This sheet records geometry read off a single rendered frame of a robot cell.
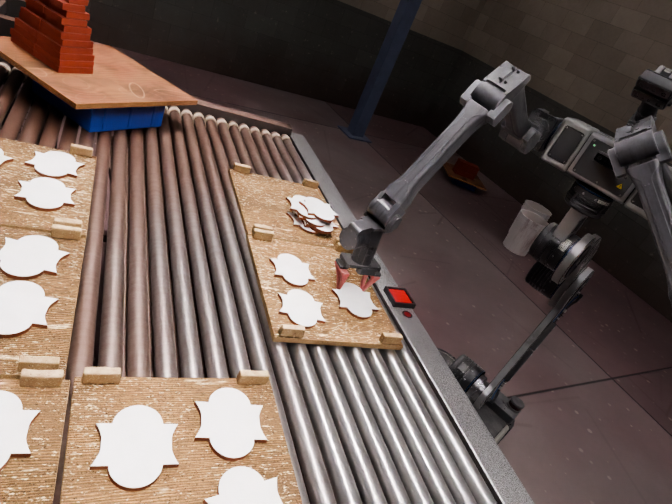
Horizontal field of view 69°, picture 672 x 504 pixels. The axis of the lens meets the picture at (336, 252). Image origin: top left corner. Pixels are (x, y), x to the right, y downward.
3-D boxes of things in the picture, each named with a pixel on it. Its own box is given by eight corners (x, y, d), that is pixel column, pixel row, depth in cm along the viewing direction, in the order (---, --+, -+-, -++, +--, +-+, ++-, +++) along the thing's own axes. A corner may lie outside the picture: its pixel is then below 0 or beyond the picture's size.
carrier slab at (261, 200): (317, 191, 189) (318, 187, 188) (351, 254, 158) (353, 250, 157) (227, 172, 173) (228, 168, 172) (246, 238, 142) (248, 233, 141)
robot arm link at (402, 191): (513, 109, 122) (479, 87, 127) (512, 97, 117) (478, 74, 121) (394, 235, 125) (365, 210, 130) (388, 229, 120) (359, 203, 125)
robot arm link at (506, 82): (537, 67, 116) (503, 47, 120) (497, 113, 118) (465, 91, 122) (541, 138, 156) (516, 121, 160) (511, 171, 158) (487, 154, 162)
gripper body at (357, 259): (338, 257, 133) (346, 233, 130) (370, 261, 137) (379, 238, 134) (345, 270, 128) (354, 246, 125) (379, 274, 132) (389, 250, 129)
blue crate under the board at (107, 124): (107, 90, 192) (111, 65, 187) (163, 127, 183) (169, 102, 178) (28, 91, 166) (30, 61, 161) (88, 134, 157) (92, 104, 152)
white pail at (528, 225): (494, 239, 491) (514, 208, 474) (512, 240, 509) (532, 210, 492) (516, 257, 472) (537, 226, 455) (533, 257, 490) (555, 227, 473)
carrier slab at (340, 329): (351, 255, 157) (353, 251, 156) (401, 350, 126) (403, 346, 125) (245, 238, 142) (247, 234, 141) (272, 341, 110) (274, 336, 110)
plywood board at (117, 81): (108, 49, 200) (109, 45, 200) (196, 104, 186) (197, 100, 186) (-25, 39, 159) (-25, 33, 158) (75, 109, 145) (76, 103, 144)
